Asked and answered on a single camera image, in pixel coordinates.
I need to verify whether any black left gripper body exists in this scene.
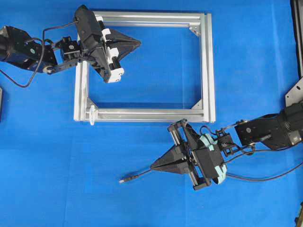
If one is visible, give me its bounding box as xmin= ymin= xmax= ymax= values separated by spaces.
xmin=85 ymin=20 xmax=125 ymax=83

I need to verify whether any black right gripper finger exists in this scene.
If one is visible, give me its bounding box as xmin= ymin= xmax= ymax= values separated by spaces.
xmin=151 ymin=144 xmax=189 ymax=168
xmin=151 ymin=162 xmax=191 ymax=174

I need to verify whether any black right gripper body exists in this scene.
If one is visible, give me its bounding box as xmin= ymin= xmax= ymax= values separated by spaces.
xmin=168 ymin=119 xmax=214 ymax=190

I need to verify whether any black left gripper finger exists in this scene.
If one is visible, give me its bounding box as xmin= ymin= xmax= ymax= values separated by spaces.
xmin=105 ymin=29 xmax=141 ymax=49
xmin=110 ymin=44 xmax=141 ymax=69

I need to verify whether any black wire with plug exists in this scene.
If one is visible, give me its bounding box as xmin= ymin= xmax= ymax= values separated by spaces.
xmin=118 ymin=146 xmax=303 ymax=184

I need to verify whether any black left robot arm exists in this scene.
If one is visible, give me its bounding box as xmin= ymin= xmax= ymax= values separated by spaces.
xmin=0 ymin=17 xmax=141 ymax=83

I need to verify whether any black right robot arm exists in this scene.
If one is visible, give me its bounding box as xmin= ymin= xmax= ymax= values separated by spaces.
xmin=150 ymin=102 xmax=303 ymax=190

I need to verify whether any dark object at left edge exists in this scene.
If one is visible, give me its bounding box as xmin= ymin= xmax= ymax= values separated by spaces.
xmin=0 ymin=87 xmax=3 ymax=120

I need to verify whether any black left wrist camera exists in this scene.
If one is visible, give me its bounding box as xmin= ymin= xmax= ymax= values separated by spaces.
xmin=74 ymin=5 xmax=104 ymax=52

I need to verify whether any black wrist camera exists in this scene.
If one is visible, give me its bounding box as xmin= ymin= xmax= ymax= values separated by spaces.
xmin=194 ymin=133 xmax=227 ymax=184
xmin=74 ymin=5 xmax=104 ymax=52

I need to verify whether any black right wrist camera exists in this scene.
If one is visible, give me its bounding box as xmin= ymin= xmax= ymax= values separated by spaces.
xmin=194 ymin=133 xmax=227 ymax=184

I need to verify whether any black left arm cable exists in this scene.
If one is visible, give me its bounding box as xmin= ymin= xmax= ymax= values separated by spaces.
xmin=0 ymin=19 xmax=80 ymax=88

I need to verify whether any aluminium extrusion frame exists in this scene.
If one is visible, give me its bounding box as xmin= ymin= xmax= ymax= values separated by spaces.
xmin=73 ymin=10 xmax=216 ymax=124

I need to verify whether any grey metal mounting bracket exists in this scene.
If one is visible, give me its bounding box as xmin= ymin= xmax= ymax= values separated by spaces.
xmin=285 ymin=78 xmax=303 ymax=106

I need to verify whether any black vertical stand rail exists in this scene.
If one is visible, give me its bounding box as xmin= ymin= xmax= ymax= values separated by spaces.
xmin=290 ymin=0 xmax=303 ymax=79

